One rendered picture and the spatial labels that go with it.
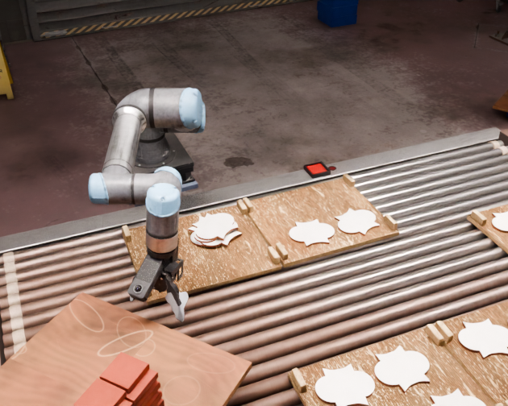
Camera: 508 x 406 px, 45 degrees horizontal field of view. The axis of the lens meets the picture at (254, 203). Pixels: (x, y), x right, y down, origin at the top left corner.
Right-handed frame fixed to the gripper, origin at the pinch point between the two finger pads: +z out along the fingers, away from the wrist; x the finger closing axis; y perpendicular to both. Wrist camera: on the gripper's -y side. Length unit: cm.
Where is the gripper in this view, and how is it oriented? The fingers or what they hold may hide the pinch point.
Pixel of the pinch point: (155, 313)
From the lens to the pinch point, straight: 160.5
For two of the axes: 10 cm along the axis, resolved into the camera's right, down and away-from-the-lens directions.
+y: 4.1, -4.4, 8.0
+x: -9.1, -3.0, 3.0
